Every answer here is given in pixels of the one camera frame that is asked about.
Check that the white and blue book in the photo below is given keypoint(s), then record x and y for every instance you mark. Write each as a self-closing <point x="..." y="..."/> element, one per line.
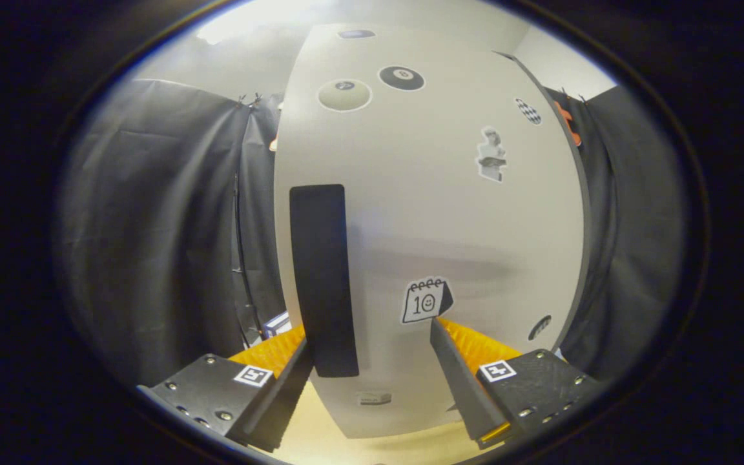
<point x="275" y="325"/>

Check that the black backdrop cloth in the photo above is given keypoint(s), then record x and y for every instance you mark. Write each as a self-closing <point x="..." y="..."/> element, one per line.
<point x="146" y="226"/>

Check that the white cabinet door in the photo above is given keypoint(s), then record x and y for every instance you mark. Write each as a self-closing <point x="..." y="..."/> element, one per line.
<point x="443" y="219"/>

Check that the dark grey cabinet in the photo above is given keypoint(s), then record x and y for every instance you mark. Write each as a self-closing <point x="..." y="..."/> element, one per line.
<point x="586" y="213"/>

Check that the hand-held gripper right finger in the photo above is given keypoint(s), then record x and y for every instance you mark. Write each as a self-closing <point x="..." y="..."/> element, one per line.
<point x="462" y="387"/>

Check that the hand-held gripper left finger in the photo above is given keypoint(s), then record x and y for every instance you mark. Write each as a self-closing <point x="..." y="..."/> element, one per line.
<point x="281" y="400"/>

